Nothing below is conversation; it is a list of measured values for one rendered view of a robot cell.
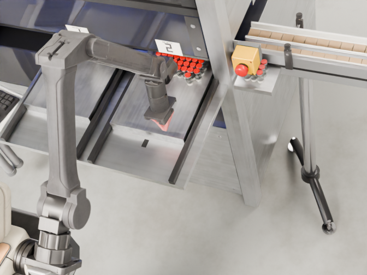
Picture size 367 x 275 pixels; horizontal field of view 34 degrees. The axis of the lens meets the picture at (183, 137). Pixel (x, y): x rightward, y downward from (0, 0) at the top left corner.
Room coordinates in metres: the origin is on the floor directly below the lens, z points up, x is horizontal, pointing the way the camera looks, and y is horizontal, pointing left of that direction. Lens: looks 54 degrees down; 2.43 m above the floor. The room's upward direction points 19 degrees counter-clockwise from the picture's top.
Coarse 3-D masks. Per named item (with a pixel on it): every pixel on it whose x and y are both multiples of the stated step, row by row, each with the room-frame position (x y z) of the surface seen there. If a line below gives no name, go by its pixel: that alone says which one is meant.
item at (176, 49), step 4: (156, 40) 1.39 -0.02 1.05; (160, 40) 1.39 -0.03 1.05; (160, 44) 1.39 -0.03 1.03; (164, 44) 1.38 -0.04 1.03; (172, 44) 1.36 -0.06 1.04; (176, 44) 1.35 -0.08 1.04; (160, 48) 1.39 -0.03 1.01; (164, 48) 1.38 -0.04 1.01; (172, 48) 1.36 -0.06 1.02; (176, 48) 1.35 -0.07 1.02; (180, 48) 1.35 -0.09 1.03; (164, 52) 1.38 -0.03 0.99; (168, 52) 1.38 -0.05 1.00; (172, 52) 1.37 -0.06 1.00; (176, 52) 1.36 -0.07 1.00; (180, 52) 1.35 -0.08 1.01
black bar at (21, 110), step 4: (36, 80) 1.55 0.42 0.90; (32, 88) 1.52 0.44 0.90; (28, 92) 1.51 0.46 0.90; (24, 100) 1.48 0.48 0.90; (20, 108) 1.45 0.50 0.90; (24, 108) 1.45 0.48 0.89; (16, 112) 1.44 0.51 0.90; (20, 112) 1.43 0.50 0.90; (24, 112) 1.44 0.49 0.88; (16, 116) 1.42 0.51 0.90; (20, 116) 1.43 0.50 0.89; (12, 120) 1.41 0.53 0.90; (16, 120) 1.41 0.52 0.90; (8, 124) 1.40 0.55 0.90; (12, 124) 1.39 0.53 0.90; (16, 124) 1.40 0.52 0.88; (8, 128) 1.38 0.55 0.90; (12, 128) 1.38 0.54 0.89; (4, 132) 1.37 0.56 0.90; (8, 132) 1.37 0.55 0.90; (12, 132) 1.38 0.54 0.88; (4, 136) 1.35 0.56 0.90; (8, 136) 1.36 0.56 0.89; (4, 140) 1.35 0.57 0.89
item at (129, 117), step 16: (144, 80) 1.40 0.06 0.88; (176, 80) 1.35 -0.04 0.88; (208, 80) 1.28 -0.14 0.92; (128, 96) 1.34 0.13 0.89; (144, 96) 1.33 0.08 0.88; (176, 96) 1.28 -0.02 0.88; (192, 96) 1.26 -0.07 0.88; (128, 112) 1.29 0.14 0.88; (144, 112) 1.26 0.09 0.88; (176, 112) 1.22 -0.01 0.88; (192, 112) 1.20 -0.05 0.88; (128, 128) 1.20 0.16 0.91; (144, 128) 1.20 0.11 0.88; (160, 128) 1.18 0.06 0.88; (176, 128) 1.16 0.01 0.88
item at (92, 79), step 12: (132, 48) 1.56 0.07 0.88; (84, 72) 1.53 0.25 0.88; (96, 72) 1.51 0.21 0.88; (108, 72) 1.49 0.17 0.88; (36, 84) 1.52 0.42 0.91; (84, 84) 1.48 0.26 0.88; (96, 84) 1.46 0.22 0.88; (108, 84) 1.41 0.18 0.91; (36, 96) 1.50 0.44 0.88; (84, 96) 1.42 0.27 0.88; (96, 96) 1.40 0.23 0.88; (36, 108) 1.42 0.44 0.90; (84, 108) 1.37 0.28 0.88; (96, 108) 1.34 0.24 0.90; (84, 120) 1.31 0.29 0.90
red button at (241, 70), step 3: (237, 66) 1.21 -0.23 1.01; (240, 66) 1.20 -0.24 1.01; (243, 66) 1.20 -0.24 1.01; (237, 69) 1.20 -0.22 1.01; (240, 69) 1.19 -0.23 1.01; (243, 69) 1.19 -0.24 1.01; (246, 69) 1.19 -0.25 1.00; (237, 72) 1.20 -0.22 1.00; (240, 72) 1.19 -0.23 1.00; (243, 72) 1.19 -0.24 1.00; (246, 72) 1.18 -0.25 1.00; (240, 75) 1.19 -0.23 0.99; (243, 75) 1.19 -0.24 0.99
